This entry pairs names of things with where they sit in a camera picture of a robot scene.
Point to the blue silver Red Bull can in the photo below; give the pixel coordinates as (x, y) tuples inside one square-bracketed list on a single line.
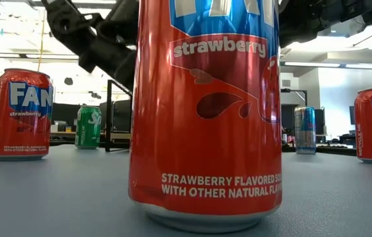
[(305, 131)]

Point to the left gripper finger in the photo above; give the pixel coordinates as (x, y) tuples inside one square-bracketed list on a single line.
[(113, 62)]

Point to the green Sprite can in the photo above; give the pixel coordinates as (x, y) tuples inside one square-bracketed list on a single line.
[(88, 131)]

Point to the black metal stand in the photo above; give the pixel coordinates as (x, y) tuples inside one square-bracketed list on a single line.
[(292, 90)]

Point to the grey-blue table mat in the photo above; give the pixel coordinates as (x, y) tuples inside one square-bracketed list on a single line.
[(57, 197)]

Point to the ceiling light strip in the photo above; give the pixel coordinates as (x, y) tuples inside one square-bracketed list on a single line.
[(370, 66), (310, 64)]

